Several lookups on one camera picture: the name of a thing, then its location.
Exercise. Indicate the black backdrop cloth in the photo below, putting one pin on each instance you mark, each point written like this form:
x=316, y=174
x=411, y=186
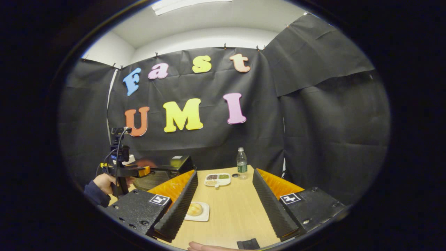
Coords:
x=313, y=122

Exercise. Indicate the white divided grain dish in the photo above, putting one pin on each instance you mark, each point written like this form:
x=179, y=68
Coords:
x=217, y=179

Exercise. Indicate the round bread bun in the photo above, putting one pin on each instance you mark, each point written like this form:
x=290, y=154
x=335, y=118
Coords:
x=194, y=209

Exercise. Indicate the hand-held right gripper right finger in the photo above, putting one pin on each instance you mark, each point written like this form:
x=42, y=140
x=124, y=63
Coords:
x=273, y=209

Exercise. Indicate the white square plate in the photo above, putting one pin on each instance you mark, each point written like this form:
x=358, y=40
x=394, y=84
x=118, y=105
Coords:
x=204, y=215

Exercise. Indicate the black electric oven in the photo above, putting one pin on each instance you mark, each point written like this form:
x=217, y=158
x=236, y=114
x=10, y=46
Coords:
x=181, y=163

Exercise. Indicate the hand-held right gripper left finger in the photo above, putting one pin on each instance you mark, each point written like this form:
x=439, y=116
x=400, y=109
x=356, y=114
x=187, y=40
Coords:
x=179, y=209

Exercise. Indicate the clear green-label water bottle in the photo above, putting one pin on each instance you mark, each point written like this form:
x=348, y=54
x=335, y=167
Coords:
x=242, y=165

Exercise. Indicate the white toaster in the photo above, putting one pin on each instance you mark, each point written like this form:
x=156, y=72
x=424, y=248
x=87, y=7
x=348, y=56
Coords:
x=131, y=159

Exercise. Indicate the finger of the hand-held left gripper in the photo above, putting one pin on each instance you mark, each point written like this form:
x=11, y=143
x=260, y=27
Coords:
x=143, y=171

